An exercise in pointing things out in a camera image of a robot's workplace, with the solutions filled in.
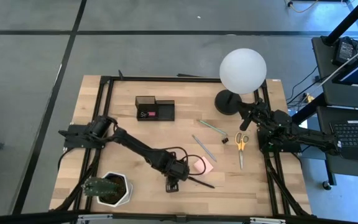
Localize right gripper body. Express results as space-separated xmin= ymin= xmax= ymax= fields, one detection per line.
xmin=251 ymin=99 xmax=273 ymax=126

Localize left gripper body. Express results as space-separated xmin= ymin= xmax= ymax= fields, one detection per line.
xmin=162 ymin=154 xmax=191 ymax=183

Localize pink sticky note pad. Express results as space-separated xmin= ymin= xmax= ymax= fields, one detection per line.
xmin=193 ymin=156 xmax=214 ymax=175

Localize black pen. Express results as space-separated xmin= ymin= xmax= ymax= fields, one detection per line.
xmin=187 ymin=176 xmax=216 ymax=190

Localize yellow-handled scissors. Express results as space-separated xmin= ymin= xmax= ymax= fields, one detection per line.
xmin=234 ymin=131 xmax=250 ymax=170

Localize grey-blue pen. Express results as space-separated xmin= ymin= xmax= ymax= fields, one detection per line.
xmin=191 ymin=134 xmax=218 ymax=163

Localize green pencil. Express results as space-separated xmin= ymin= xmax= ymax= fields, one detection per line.
xmin=197 ymin=119 xmax=228 ymax=136

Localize black mesh desk organizer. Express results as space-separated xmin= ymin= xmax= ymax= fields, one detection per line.
xmin=135 ymin=95 xmax=176 ymax=122

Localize white globe table lamp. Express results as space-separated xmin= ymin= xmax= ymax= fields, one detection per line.
xmin=214 ymin=48 xmax=267 ymax=116

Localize cactus in white pot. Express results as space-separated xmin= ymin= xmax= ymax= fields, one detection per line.
xmin=81 ymin=171 xmax=134 ymax=208

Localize black side desk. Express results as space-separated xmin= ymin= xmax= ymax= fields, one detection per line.
xmin=316 ymin=105 xmax=358 ymax=187
xmin=311 ymin=36 xmax=358 ymax=110

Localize black keyboard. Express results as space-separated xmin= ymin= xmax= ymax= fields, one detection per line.
xmin=329 ymin=119 xmax=358 ymax=163

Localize black power adapter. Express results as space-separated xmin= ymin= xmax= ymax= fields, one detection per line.
xmin=333 ymin=37 xmax=358 ymax=65

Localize black rig crossbar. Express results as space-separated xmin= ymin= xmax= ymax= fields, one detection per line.
xmin=0 ymin=210 xmax=358 ymax=224

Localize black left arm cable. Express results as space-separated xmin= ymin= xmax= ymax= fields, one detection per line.
xmin=154 ymin=146 xmax=208 ymax=177

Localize black floor cables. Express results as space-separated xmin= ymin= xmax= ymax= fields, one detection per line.
xmin=286 ymin=65 xmax=323 ymax=106

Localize black aluminium table frame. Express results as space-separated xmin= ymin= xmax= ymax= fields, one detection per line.
xmin=50 ymin=70 xmax=312 ymax=218

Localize orange floor cable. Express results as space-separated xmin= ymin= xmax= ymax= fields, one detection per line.
xmin=286 ymin=0 xmax=320 ymax=14

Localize black rig post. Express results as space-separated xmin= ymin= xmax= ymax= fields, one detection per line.
xmin=321 ymin=0 xmax=358 ymax=46

